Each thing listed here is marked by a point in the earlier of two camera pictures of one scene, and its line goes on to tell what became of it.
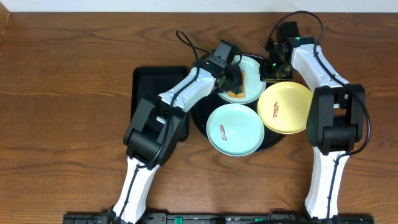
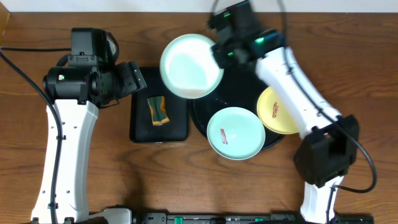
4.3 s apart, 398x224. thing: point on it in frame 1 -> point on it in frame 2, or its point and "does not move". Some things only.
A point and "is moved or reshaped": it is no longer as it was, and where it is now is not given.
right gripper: [267, 76] -> [216, 49]
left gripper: [234, 78] -> [133, 78]
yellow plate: [285, 107] does not move
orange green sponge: [240, 95] is moved or reshaped
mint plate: [255, 89] -> [188, 68]
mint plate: [235, 129] does not move
